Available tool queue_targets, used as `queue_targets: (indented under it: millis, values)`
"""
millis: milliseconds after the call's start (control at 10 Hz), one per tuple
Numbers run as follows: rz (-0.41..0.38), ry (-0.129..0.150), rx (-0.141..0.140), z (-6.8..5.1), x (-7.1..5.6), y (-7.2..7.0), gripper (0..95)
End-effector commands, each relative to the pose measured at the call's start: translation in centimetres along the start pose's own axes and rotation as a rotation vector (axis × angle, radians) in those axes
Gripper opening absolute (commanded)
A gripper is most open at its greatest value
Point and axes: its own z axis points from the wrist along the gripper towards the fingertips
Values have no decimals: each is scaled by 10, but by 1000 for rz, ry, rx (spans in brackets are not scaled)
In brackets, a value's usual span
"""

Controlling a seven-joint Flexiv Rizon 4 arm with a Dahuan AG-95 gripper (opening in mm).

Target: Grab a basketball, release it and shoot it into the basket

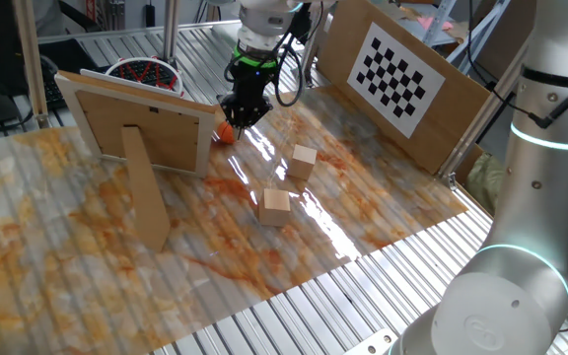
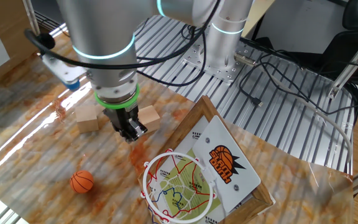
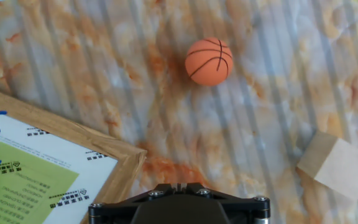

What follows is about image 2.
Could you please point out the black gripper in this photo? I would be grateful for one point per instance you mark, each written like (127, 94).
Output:
(120, 116)

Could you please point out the orange mini basketball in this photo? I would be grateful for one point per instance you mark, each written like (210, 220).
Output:
(81, 182)

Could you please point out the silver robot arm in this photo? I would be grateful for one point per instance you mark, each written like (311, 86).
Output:
(104, 31)

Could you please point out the white mini basketball hoop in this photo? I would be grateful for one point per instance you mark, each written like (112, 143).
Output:
(247, 180)

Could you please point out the light wooden cube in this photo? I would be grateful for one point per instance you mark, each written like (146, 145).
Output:
(151, 119)
(86, 119)

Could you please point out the orange marble pattern mat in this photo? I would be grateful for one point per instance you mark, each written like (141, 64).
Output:
(42, 155)

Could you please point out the silver base connector plug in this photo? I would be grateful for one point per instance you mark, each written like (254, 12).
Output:
(244, 59)

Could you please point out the wooden board with checkerboard sheet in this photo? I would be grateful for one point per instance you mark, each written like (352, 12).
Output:
(14, 25)

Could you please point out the beige wooden panel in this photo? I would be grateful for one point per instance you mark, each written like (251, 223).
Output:
(258, 15)

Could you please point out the light grey cabinet panel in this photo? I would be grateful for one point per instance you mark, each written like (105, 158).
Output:
(300, 25)

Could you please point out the wrist camera on silver bracket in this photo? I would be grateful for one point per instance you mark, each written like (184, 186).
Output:
(64, 70)

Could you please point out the wooden picture frame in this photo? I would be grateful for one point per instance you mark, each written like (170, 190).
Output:
(250, 205)

